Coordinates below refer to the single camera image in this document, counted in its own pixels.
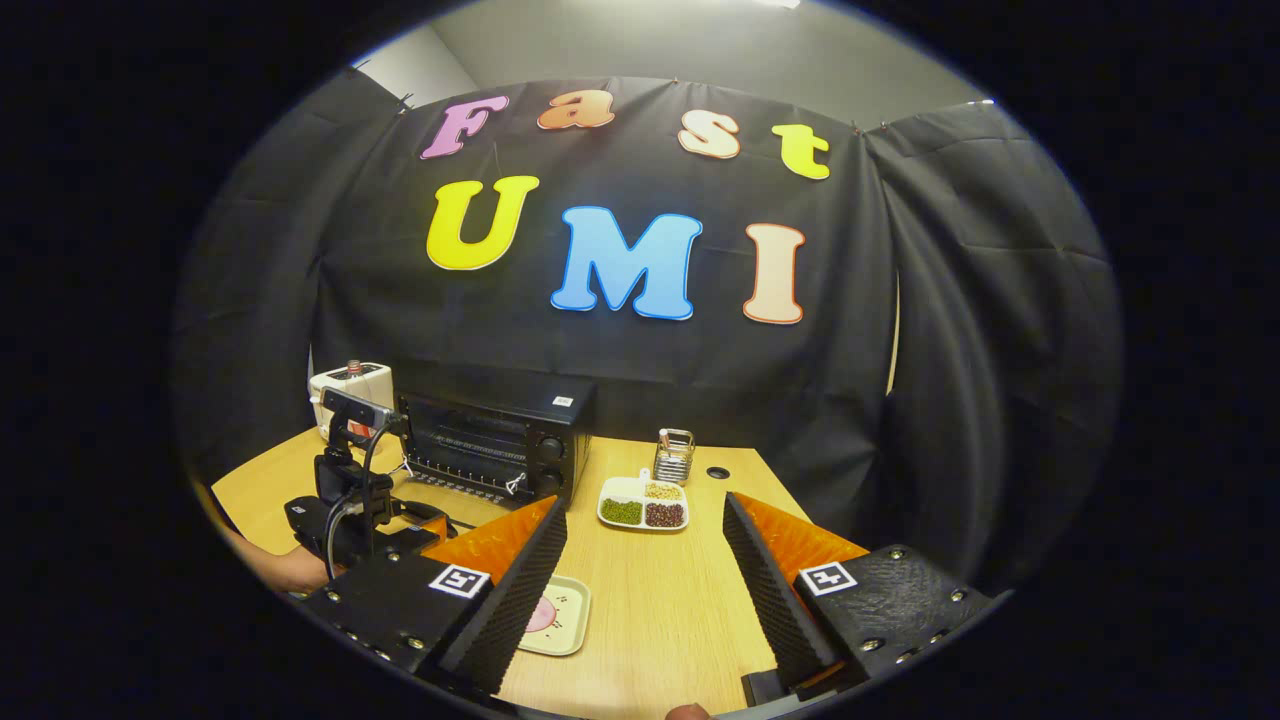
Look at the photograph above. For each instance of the black electric oven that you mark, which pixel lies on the black electric oven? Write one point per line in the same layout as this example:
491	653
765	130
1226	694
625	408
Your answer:
480	440

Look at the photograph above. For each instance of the metal mesh utensil holder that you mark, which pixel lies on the metal mesh utensil holder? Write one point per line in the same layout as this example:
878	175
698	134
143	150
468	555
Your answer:
675	458

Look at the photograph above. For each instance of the clear plastic bottle red label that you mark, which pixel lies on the clear plastic bottle red label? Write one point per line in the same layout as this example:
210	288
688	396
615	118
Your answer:
353	366

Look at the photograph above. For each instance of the white toaster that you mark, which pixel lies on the white toaster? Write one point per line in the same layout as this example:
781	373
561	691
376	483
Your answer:
378	382

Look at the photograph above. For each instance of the black backdrop cloth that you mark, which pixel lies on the black backdrop cloth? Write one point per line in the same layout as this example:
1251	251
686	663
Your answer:
620	350

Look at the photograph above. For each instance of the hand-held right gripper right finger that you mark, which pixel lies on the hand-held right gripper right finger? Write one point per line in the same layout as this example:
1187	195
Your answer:
770	590

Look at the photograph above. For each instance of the cream food tray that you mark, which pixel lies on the cream food tray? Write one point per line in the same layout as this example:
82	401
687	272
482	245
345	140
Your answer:
570	620

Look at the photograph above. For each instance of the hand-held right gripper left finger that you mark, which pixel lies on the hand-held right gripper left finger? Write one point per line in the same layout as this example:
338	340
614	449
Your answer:
520	590

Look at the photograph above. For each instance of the white divided dish of beans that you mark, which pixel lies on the white divided dish of beans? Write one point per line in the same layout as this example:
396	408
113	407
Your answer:
622	512

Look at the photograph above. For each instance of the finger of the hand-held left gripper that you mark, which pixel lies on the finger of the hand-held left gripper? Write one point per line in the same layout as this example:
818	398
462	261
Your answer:
428	526

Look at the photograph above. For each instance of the pink round pastry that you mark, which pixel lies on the pink round pastry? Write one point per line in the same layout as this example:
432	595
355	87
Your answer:
543	615

